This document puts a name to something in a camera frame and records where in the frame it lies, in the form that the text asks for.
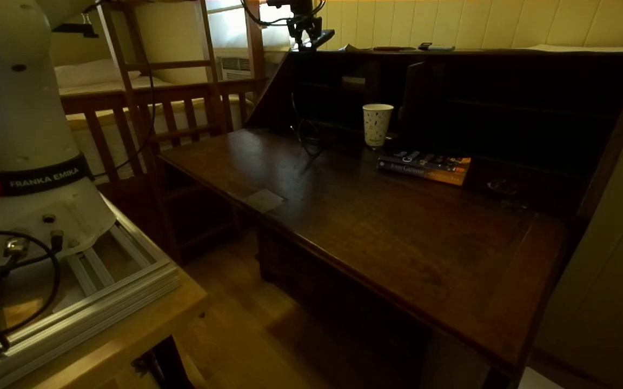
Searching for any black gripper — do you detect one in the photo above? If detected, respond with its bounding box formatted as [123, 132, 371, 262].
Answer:
[283, 0, 336, 52]

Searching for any dark wooden secretary desk cabinet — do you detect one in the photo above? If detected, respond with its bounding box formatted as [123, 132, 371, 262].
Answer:
[154, 45, 623, 389]

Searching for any bright window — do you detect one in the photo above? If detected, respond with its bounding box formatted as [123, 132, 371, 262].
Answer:
[203, 0, 256, 76]

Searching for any white speckled paper cup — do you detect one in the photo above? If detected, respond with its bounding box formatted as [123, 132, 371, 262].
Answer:
[359, 101, 395, 151]

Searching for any pale rectangular sticker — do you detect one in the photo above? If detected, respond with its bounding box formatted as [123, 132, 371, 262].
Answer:
[239, 187, 286, 214]

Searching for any dark wooden chair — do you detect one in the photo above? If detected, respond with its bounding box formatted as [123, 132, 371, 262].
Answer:
[147, 132, 256, 267]

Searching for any white bed mattress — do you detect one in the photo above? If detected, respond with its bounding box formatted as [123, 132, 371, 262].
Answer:
[36, 59, 137, 94]

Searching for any light wooden robot stand table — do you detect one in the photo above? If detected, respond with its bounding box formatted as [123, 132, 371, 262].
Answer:
[5, 274, 210, 389]

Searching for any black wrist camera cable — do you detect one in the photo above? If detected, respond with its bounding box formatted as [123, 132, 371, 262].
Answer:
[239, 0, 294, 31]

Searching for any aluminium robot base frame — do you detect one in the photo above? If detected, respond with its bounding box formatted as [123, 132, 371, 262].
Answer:
[0, 196, 184, 389]

